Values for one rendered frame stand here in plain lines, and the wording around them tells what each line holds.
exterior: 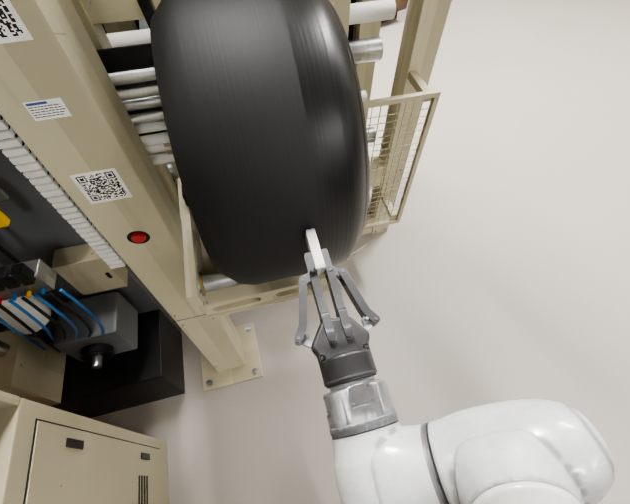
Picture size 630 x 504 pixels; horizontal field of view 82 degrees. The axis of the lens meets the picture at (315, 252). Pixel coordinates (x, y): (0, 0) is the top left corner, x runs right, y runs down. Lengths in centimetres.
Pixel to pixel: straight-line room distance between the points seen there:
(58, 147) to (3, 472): 63
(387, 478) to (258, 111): 48
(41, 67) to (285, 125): 33
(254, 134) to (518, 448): 47
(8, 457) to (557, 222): 257
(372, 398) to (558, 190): 243
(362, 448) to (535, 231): 212
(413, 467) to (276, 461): 128
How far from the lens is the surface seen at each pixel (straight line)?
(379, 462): 47
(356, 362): 49
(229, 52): 57
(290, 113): 54
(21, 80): 66
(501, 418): 47
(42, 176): 79
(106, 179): 76
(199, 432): 178
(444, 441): 47
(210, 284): 93
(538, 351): 208
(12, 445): 101
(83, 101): 66
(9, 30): 63
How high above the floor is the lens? 170
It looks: 57 degrees down
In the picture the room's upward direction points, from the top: straight up
